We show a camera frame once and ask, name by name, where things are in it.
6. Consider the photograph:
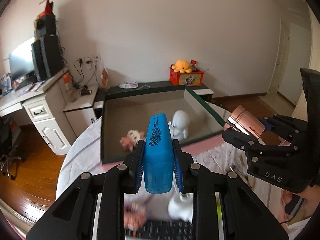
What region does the black office chair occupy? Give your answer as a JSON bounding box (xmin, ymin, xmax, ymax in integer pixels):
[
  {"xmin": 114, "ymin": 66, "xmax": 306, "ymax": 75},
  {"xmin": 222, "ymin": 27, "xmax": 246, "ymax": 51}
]
[{"xmin": 0, "ymin": 116, "xmax": 25, "ymax": 180}]

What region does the white low bedside cabinet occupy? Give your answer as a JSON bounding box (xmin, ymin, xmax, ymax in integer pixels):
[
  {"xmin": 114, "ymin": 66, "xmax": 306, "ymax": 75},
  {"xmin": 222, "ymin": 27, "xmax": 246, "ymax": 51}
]
[{"xmin": 63, "ymin": 85, "xmax": 101, "ymax": 140}]

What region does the white patterned pouch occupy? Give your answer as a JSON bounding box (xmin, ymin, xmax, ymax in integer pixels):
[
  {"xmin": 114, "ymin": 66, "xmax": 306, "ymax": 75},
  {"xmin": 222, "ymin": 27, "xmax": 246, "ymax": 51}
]
[{"xmin": 119, "ymin": 81, "xmax": 139, "ymax": 89}]

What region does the thin black cable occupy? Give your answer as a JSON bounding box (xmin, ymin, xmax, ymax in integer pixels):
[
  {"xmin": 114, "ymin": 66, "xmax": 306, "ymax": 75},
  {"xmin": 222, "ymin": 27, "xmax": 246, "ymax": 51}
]
[{"xmin": 279, "ymin": 214, "xmax": 309, "ymax": 225}]

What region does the orange octopus plush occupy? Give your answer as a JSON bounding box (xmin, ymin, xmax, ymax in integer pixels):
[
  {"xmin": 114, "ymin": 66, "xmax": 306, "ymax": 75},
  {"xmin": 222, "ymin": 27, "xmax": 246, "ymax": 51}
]
[{"xmin": 171, "ymin": 59, "xmax": 194, "ymax": 74}]

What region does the pink box with green rim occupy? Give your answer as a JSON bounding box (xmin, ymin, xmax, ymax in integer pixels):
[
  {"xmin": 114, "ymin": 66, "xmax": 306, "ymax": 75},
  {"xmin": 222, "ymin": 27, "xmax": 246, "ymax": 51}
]
[{"xmin": 100, "ymin": 84, "xmax": 225, "ymax": 167}]

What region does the red toy box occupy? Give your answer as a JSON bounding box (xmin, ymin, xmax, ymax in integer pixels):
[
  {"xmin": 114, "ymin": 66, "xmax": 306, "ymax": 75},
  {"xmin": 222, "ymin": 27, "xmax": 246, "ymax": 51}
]
[{"xmin": 169, "ymin": 66, "xmax": 204, "ymax": 87}]

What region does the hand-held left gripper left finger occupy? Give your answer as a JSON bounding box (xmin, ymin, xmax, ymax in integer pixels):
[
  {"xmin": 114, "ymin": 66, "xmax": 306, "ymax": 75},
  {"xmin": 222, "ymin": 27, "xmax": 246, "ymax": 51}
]
[{"xmin": 26, "ymin": 140, "xmax": 146, "ymax": 240}]

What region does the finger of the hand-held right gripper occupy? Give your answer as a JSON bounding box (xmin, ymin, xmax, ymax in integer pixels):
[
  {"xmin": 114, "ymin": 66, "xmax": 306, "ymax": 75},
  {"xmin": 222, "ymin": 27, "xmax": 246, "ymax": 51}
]
[
  {"xmin": 260, "ymin": 114, "xmax": 304, "ymax": 137},
  {"xmin": 222, "ymin": 127, "xmax": 298, "ymax": 159}
]

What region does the white door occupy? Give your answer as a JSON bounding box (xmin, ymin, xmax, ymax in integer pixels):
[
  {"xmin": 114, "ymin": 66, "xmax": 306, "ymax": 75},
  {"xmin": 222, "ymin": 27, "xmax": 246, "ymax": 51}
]
[{"xmin": 267, "ymin": 20, "xmax": 292, "ymax": 96}]

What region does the black remote control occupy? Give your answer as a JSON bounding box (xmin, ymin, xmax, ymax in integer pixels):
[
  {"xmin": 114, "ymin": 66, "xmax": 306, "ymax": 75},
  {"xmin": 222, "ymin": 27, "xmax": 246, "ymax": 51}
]
[{"xmin": 125, "ymin": 220, "xmax": 194, "ymax": 240}]

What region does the black tower speaker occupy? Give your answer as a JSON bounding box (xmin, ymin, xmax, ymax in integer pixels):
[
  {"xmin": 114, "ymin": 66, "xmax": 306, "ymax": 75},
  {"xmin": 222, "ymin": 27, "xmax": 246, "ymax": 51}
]
[
  {"xmin": 40, "ymin": 34, "xmax": 63, "ymax": 78},
  {"xmin": 31, "ymin": 41, "xmax": 47, "ymax": 80}
]

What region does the blue and white box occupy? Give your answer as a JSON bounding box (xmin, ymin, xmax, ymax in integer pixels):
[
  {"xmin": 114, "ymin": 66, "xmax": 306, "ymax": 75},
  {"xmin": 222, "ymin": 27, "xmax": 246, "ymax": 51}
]
[{"xmin": 0, "ymin": 73, "xmax": 12, "ymax": 95}]

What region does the bottle with orange cap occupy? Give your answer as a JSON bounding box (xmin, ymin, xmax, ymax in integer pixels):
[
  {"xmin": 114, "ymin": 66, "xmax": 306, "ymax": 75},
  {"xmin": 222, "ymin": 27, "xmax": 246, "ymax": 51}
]
[{"xmin": 62, "ymin": 74, "xmax": 72, "ymax": 92}]

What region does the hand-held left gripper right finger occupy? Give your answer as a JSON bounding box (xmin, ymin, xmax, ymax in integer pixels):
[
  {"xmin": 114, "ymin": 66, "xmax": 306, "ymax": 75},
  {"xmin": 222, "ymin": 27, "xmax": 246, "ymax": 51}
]
[{"xmin": 172, "ymin": 140, "xmax": 289, "ymax": 240}]

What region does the rose gold metal cylinder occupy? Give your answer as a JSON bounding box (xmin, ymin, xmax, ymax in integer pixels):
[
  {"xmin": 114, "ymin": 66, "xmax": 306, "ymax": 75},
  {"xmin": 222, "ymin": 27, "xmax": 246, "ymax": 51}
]
[{"xmin": 223, "ymin": 106, "xmax": 266, "ymax": 138}]

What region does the white wall power outlet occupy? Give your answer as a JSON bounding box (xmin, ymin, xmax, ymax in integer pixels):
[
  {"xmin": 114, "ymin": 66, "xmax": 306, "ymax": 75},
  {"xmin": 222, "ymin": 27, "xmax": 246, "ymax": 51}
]
[{"xmin": 84, "ymin": 53, "xmax": 102, "ymax": 69}]

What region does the black power cable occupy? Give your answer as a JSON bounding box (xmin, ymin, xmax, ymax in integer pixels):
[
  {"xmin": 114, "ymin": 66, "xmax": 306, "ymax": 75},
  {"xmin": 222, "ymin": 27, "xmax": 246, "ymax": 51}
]
[{"xmin": 73, "ymin": 58, "xmax": 87, "ymax": 88}]

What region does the orange and white snack bag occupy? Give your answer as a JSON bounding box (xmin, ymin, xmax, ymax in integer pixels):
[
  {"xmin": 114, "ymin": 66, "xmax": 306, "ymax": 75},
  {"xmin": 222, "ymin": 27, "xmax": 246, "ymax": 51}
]
[{"xmin": 101, "ymin": 68, "xmax": 111, "ymax": 91}]

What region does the white desk with drawers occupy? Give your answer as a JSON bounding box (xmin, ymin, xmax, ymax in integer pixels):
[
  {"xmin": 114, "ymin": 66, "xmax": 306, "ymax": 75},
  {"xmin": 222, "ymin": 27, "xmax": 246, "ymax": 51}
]
[{"xmin": 0, "ymin": 67, "xmax": 73, "ymax": 156}]

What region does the small black box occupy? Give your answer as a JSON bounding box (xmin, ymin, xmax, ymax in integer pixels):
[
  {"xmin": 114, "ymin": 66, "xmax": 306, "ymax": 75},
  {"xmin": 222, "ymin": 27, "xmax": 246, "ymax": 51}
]
[{"xmin": 34, "ymin": 14, "xmax": 57, "ymax": 39}]

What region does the white striped quilted bedspread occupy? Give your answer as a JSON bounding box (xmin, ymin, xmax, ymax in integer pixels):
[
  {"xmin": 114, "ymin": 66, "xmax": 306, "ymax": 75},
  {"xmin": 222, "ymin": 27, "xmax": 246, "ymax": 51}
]
[{"xmin": 56, "ymin": 122, "xmax": 300, "ymax": 240}]

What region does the blue highlighter pen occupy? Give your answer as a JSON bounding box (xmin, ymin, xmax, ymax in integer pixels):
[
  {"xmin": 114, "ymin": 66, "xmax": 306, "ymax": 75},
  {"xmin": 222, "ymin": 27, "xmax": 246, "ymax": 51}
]
[{"xmin": 142, "ymin": 114, "xmax": 174, "ymax": 195}]

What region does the computer monitor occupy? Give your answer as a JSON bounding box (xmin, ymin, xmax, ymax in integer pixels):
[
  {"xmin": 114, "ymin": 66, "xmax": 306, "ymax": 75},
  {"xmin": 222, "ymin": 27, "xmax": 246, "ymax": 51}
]
[{"xmin": 9, "ymin": 37, "xmax": 35, "ymax": 80}]

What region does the red paper item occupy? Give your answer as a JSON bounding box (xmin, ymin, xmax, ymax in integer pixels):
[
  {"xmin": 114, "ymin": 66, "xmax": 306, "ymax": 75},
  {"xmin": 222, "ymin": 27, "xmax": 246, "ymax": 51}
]
[{"xmin": 42, "ymin": 0, "xmax": 54, "ymax": 15}]

